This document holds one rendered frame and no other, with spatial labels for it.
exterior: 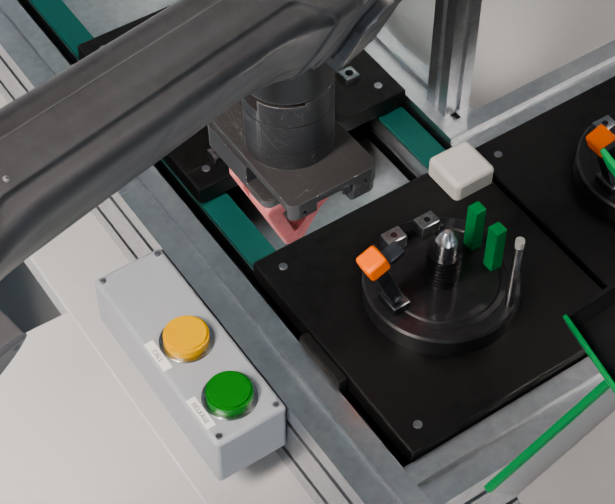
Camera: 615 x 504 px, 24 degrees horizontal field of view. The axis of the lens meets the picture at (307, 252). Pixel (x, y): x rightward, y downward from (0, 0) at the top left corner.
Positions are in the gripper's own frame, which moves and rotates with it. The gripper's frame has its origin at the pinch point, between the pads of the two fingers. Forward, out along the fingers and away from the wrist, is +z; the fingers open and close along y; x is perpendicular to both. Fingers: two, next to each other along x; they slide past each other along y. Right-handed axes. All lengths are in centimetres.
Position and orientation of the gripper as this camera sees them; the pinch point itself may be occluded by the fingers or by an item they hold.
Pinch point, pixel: (292, 230)
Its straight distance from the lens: 98.3
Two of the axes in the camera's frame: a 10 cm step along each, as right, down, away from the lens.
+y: -5.6, -6.4, 5.3
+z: 0.1, 6.3, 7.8
